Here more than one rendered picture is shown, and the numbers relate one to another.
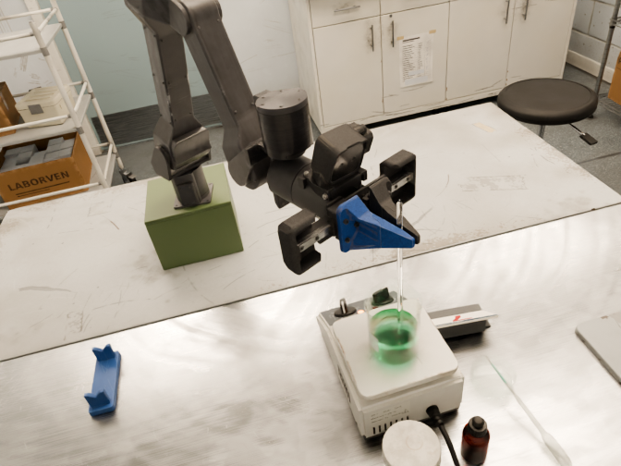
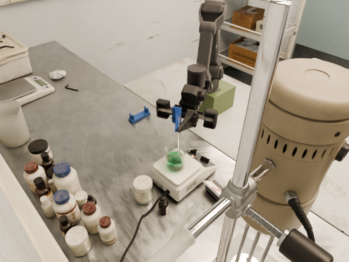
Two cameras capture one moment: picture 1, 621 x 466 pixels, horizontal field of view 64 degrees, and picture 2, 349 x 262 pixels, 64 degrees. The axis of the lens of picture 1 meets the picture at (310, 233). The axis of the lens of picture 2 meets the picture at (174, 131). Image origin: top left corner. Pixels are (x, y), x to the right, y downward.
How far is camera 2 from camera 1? 0.62 m
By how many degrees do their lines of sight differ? 42
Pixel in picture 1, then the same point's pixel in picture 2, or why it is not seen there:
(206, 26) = (204, 33)
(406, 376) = (165, 172)
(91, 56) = (317, 15)
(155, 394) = (142, 128)
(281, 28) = not seen: outside the picture
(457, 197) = not seen: hidden behind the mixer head
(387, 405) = (156, 174)
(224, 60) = (204, 47)
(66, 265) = (174, 83)
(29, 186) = (239, 56)
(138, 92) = (325, 43)
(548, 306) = not seen: hidden behind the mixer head
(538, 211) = (318, 207)
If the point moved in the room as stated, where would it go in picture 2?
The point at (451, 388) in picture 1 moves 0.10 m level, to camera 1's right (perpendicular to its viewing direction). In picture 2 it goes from (173, 190) to (193, 212)
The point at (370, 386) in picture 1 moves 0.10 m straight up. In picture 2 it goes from (157, 165) to (155, 142)
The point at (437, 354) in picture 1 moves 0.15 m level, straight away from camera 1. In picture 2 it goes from (179, 178) to (224, 168)
